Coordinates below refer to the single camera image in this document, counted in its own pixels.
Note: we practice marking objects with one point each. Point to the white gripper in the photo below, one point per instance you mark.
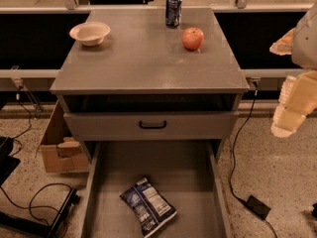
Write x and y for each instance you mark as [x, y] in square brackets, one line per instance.
[306, 47]

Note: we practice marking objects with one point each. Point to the blue chip bag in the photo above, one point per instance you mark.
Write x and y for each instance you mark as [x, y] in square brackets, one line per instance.
[151, 208]

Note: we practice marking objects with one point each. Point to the closed grey drawer front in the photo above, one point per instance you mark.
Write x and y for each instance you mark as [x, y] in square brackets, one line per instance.
[125, 126]

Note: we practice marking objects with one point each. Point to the open grey lower drawer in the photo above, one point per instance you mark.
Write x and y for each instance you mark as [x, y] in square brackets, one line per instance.
[185, 174]

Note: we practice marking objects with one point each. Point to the grey drawer cabinet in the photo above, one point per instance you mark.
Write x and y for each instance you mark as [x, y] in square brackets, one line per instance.
[143, 67]

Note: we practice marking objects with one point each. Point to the red apple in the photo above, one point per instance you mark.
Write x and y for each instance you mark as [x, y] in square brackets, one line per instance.
[192, 38]

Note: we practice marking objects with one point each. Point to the blue soda can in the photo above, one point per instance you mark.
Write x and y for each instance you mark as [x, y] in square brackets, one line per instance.
[172, 13]

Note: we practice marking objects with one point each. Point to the black power adapter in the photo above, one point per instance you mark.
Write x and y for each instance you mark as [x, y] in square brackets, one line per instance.
[257, 207]

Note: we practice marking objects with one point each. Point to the white paper bowl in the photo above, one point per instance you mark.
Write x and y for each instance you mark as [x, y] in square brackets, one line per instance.
[90, 34]

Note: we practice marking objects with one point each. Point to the cardboard box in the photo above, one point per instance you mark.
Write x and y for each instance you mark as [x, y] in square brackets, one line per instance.
[60, 152]

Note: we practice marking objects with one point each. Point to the black stand base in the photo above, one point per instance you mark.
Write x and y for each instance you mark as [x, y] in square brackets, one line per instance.
[38, 227]

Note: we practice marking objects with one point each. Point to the black drawer handle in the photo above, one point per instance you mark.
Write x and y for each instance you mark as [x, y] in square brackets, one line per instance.
[152, 126]

